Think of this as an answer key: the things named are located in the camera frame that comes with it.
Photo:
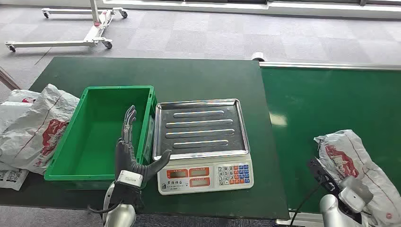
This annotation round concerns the white mailer bag QR codes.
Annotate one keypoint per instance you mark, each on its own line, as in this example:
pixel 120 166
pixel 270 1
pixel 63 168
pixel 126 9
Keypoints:
pixel 11 178

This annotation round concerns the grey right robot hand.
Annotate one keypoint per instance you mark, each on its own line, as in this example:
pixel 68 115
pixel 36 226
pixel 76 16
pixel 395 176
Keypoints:
pixel 322 177

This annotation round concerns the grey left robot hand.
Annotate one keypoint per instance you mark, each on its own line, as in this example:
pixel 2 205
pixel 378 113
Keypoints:
pixel 125 159

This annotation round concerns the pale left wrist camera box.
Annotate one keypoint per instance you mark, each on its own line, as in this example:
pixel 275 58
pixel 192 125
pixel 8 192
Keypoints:
pixel 130 178

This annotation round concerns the silver conveyor side rail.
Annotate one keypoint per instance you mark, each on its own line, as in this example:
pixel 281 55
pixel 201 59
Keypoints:
pixel 329 65

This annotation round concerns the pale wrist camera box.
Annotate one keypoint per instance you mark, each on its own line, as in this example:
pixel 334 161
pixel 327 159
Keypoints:
pixel 130 178
pixel 355 192

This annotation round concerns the green plastic crate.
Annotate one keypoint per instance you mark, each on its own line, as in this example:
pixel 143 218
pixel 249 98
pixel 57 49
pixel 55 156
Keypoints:
pixel 97 137

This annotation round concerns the white wheeled lift stand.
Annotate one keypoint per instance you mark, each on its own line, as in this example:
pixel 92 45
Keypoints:
pixel 94 31

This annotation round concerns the brown slanted bar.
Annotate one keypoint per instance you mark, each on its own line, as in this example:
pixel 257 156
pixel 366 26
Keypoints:
pixel 8 80

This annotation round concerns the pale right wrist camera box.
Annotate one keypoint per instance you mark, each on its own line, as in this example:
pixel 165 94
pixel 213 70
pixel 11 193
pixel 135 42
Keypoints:
pixel 355 192

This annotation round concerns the grey plastic mailer red print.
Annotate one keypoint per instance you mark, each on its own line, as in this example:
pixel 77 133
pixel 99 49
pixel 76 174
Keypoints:
pixel 347 156

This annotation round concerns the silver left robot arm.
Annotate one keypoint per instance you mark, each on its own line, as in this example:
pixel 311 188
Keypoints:
pixel 120 216

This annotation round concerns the green conveyor belt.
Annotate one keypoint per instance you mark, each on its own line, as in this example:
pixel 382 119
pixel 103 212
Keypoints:
pixel 329 106

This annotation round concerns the white mailer bag red logo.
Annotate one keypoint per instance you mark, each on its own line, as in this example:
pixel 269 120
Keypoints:
pixel 18 98

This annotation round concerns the steel scale tray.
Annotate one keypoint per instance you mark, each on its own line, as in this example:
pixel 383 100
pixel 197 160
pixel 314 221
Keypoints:
pixel 200 128

